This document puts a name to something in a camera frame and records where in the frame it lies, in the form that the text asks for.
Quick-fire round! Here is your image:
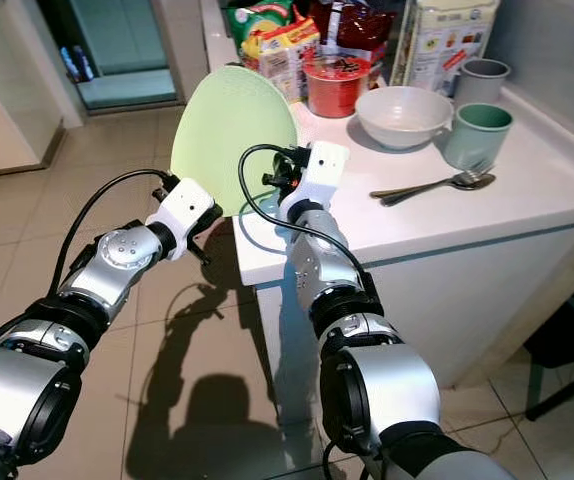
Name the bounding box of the light green oval plate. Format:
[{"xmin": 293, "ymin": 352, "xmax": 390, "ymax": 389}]
[{"xmin": 170, "ymin": 66, "xmax": 301, "ymax": 218}]

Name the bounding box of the red round plastic tub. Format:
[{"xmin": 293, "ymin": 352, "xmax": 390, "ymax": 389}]
[{"xmin": 302, "ymin": 52, "xmax": 370, "ymax": 119}]

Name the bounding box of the yellow edged snack bag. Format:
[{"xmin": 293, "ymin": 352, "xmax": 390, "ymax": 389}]
[{"xmin": 240, "ymin": 16, "xmax": 324, "ymax": 103}]

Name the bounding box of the green snack bag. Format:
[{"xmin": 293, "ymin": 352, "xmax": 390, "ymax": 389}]
[{"xmin": 224, "ymin": 0, "xmax": 290, "ymax": 39}]

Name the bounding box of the dark red food bag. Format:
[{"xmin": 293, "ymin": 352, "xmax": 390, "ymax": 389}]
[{"xmin": 307, "ymin": 0, "xmax": 394, "ymax": 59}]

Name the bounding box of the green plastic cup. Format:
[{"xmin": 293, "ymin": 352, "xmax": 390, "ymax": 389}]
[{"xmin": 443, "ymin": 103, "xmax": 516, "ymax": 173}]

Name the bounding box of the white printed carton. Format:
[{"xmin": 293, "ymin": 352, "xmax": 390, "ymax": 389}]
[{"xmin": 389, "ymin": 0, "xmax": 501, "ymax": 97}]

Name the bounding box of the grey plastic cup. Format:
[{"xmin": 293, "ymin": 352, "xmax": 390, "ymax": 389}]
[{"xmin": 453, "ymin": 57, "xmax": 513, "ymax": 107}]

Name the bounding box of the white low cabinet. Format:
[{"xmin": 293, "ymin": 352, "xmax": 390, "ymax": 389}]
[{"xmin": 0, "ymin": 0, "xmax": 70, "ymax": 181}]

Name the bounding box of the black metal chair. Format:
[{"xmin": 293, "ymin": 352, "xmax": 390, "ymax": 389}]
[{"xmin": 522, "ymin": 298, "xmax": 574, "ymax": 423}]

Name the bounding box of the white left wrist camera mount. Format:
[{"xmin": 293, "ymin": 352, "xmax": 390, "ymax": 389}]
[{"xmin": 147, "ymin": 178, "xmax": 224, "ymax": 263}]

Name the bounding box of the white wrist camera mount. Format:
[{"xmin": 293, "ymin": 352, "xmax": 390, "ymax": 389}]
[
  {"xmin": 280, "ymin": 140, "xmax": 351, "ymax": 223},
  {"xmin": 147, "ymin": 178, "xmax": 224, "ymax": 263}
]

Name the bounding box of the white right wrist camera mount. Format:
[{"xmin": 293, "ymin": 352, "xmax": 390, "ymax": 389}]
[{"xmin": 280, "ymin": 140, "xmax": 351, "ymax": 223}]

